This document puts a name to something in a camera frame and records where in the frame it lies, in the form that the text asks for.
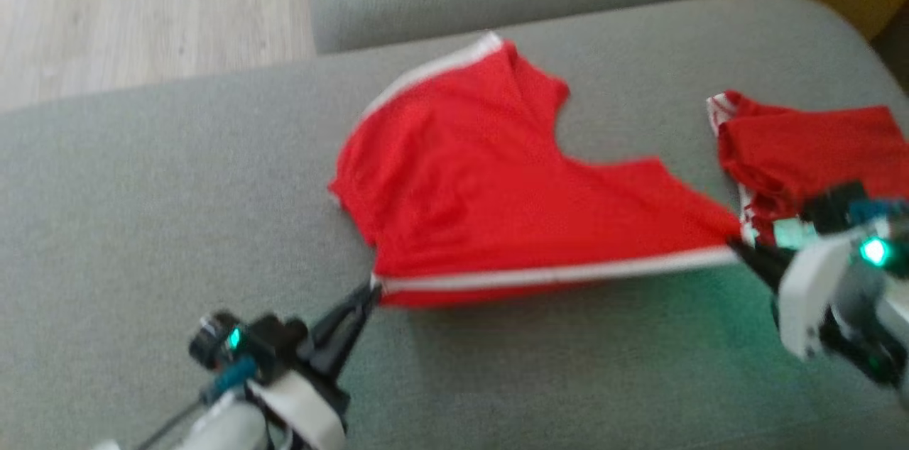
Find red jersey with white sleeves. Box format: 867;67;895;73
707;90;909;245

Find right black cable blue plug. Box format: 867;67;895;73
849;197;909;225

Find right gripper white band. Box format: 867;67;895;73
728;219;909;387

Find left black cable teal plug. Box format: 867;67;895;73
135;356;258;450

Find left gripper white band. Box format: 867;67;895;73
247;282;385;450

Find red shorts with white stripe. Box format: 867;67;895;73
327;31;743;309

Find large grey sofa ottoman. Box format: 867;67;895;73
0;0;909;450

